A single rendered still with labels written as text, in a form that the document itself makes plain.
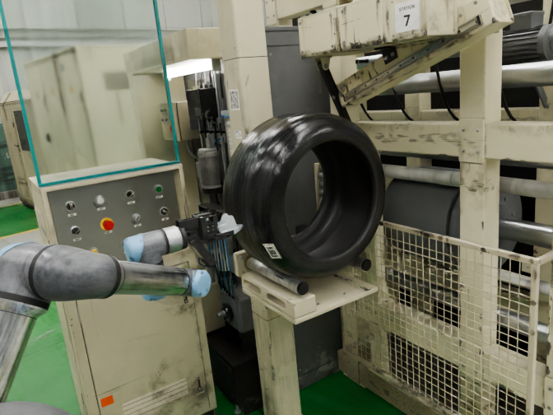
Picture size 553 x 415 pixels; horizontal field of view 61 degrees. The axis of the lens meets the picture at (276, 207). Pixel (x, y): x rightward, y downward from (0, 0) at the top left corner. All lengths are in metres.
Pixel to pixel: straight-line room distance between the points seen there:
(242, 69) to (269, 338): 1.08
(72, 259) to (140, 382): 1.28
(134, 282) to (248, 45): 1.01
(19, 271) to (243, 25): 1.14
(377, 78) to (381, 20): 0.27
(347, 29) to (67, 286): 1.17
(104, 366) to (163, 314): 0.30
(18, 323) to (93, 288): 0.16
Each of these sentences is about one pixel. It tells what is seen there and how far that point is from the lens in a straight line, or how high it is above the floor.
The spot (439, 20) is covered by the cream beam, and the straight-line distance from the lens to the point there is 1.51.
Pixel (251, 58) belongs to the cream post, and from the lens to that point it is 1.80.
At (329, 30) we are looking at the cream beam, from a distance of 1.76.
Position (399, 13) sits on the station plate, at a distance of 1.53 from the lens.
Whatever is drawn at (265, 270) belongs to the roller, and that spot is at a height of 0.91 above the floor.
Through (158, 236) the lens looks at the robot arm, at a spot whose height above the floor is 1.17.
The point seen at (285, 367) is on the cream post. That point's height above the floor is 0.38.
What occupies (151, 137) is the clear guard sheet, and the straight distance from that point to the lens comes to 2.01.
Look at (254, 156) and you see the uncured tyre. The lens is 1.47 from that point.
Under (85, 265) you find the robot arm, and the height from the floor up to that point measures 1.23.
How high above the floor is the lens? 1.54
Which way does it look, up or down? 14 degrees down
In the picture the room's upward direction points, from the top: 6 degrees counter-clockwise
